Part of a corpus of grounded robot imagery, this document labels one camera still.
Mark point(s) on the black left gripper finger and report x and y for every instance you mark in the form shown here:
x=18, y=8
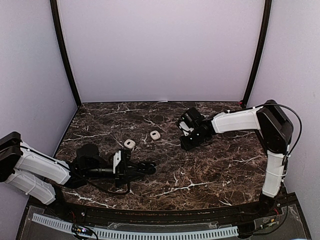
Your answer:
x=136, y=167
x=135, y=176

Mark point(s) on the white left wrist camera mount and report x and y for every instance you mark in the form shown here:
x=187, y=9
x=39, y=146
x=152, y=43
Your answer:
x=116, y=160

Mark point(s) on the white slotted cable duct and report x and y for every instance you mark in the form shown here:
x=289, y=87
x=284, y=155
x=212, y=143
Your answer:
x=125, y=231

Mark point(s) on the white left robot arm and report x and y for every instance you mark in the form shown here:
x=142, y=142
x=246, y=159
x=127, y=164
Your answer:
x=21, y=166

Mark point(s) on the black earbud charging case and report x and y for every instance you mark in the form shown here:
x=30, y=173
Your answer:
x=147, y=168

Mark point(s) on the black front table rail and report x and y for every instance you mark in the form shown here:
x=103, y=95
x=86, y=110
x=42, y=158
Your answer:
x=160, y=210

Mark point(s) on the right black frame post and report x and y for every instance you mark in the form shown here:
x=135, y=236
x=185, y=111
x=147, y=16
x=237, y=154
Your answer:
x=258, y=53

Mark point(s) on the white earbud charging case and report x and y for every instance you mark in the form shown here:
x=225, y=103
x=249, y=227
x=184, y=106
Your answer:
x=130, y=144

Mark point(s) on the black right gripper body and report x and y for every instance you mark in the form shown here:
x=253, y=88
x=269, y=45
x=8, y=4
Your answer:
x=196, y=140

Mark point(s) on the black frame post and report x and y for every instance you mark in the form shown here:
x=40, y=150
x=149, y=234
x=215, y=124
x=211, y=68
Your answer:
x=63, y=52
x=258, y=53

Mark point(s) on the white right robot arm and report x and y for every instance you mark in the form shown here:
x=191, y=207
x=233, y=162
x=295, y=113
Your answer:
x=269, y=119

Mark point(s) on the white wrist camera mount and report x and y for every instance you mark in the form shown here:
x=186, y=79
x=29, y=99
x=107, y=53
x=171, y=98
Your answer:
x=184, y=128
x=116, y=160

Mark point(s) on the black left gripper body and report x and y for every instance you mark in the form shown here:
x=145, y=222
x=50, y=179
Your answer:
x=119, y=174

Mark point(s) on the left black frame post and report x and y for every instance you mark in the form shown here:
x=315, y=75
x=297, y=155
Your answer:
x=63, y=52

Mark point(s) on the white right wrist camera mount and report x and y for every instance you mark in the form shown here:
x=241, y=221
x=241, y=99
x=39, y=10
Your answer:
x=184, y=128

